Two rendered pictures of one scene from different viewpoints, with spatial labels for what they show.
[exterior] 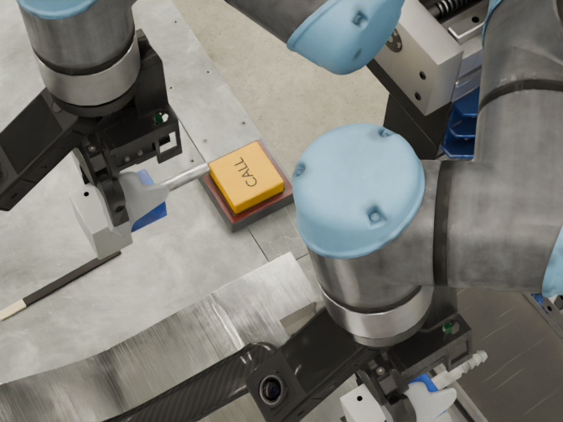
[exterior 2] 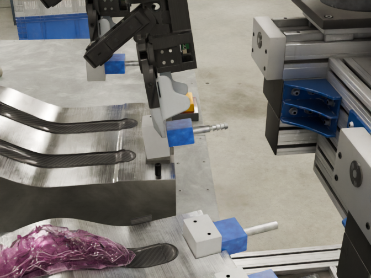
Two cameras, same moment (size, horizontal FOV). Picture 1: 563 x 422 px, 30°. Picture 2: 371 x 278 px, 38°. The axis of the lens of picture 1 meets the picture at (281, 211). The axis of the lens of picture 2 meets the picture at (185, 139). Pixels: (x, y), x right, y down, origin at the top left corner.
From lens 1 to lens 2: 0.75 m
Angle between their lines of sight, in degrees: 37
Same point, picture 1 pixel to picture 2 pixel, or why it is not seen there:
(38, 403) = (21, 100)
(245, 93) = (256, 222)
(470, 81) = (293, 69)
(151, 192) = not seen: hidden behind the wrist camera
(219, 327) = (118, 112)
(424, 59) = (266, 39)
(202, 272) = not seen: hidden behind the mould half
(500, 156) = not seen: outside the picture
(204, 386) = (96, 127)
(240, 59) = (260, 209)
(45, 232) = (85, 103)
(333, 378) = (116, 30)
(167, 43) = (181, 74)
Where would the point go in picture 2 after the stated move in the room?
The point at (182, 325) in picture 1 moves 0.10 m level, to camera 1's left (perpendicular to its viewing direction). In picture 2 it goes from (104, 108) to (62, 97)
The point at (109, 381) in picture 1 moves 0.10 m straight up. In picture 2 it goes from (58, 113) to (51, 63)
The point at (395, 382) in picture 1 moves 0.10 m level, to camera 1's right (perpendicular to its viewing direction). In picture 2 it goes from (147, 50) to (211, 63)
